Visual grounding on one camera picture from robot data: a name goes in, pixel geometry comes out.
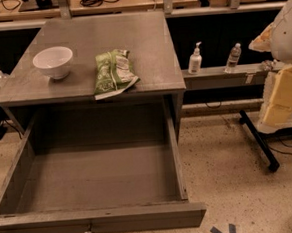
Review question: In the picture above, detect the white ceramic bowl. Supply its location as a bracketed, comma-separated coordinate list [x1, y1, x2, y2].
[33, 46, 73, 80]

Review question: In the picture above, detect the clear pump sanitizer bottle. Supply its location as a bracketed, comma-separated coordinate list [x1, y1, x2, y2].
[0, 69, 9, 87]

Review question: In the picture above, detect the black stand leg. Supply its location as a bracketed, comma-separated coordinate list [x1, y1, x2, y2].
[239, 110, 280, 172]

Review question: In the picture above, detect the grey cabinet with top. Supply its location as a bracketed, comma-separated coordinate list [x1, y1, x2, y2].
[0, 9, 191, 157]

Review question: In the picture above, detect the open grey top drawer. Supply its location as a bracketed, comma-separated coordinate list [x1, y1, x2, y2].
[0, 98, 206, 233]

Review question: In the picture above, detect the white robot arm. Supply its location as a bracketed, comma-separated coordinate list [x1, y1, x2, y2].
[248, 0, 292, 132]

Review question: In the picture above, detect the crumpled clear wrapper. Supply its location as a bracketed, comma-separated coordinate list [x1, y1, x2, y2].
[261, 59, 278, 71]

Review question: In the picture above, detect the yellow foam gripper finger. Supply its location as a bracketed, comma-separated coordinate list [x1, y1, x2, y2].
[270, 65, 292, 108]
[261, 104, 292, 127]

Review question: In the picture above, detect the green jalapeno chip bag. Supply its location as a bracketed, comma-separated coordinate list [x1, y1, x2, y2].
[94, 49, 140, 100]

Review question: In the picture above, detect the clear plastic water bottle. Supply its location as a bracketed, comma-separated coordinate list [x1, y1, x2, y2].
[225, 43, 242, 74]

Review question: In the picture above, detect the black monitor stand base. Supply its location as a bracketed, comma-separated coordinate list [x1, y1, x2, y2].
[18, 0, 59, 12]

